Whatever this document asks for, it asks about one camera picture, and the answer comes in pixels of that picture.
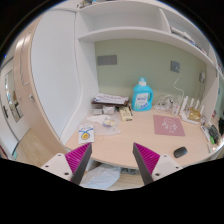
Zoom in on white card with yellow logo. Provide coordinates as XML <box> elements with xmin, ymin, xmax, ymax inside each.
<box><xmin>78</xmin><ymin>124</ymin><xmax>94</xmax><ymax>144</ymax></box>

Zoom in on clear plastic bag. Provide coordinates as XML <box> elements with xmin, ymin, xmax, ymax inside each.
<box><xmin>87</xmin><ymin>115</ymin><xmax>120</xmax><ymax>136</ymax></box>

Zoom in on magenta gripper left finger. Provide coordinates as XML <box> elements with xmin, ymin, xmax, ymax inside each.
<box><xmin>40</xmin><ymin>142</ymin><xmax>93</xmax><ymax>186</ymax></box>

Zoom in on blue detergent bottle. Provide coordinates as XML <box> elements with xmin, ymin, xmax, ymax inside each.
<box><xmin>132</xmin><ymin>77</ymin><xmax>153</xmax><ymax>112</ymax></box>

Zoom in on grey wall socket panel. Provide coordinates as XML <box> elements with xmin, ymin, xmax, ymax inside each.
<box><xmin>97</xmin><ymin>55</ymin><xmax>117</xmax><ymax>66</ymax></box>

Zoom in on stack of books and papers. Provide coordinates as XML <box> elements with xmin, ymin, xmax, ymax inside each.
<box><xmin>92</xmin><ymin>93</ymin><xmax>129</xmax><ymax>107</ymax></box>

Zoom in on white wifi router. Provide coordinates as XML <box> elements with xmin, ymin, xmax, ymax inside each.
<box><xmin>179</xmin><ymin>96</ymin><xmax>204</xmax><ymax>125</ymax></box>

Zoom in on white wall shelf unit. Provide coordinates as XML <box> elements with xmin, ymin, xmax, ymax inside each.
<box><xmin>74</xmin><ymin>0</ymin><xmax>224</xmax><ymax>78</ymax></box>

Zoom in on white cloth under desk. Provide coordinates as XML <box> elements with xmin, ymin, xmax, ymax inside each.
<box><xmin>80</xmin><ymin>164</ymin><xmax>121</xmax><ymax>190</ymax></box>

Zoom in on yellow small box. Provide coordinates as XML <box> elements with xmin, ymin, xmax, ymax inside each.
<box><xmin>119</xmin><ymin>107</ymin><xmax>132</xmax><ymax>121</ymax></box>

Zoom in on black calculator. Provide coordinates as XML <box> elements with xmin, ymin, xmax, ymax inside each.
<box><xmin>209</xmin><ymin>125</ymin><xmax>219</xmax><ymax>143</ymax></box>

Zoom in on pink mouse pad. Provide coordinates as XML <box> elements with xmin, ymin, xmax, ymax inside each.
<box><xmin>153</xmin><ymin>115</ymin><xmax>185</xmax><ymax>136</ymax></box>

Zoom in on wooden door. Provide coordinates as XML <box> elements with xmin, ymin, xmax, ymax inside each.
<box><xmin>12</xmin><ymin>16</ymin><xmax>68</xmax><ymax>168</ymax></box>

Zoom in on black computer mouse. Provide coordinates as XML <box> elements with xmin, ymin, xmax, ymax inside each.
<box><xmin>173</xmin><ymin>146</ymin><xmax>188</xmax><ymax>158</ymax></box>

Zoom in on grey wall outlet with plug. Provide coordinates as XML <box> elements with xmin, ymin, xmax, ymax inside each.
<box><xmin>171</xmin><ymin>61</ymin><xmax>180</xmax><ymax>73</ymax></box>

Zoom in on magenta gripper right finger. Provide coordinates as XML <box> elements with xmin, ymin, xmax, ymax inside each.
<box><xmin>132</xmin><ymin>142</ymin><xmax>184</xmax><ymax>186</ymax></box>

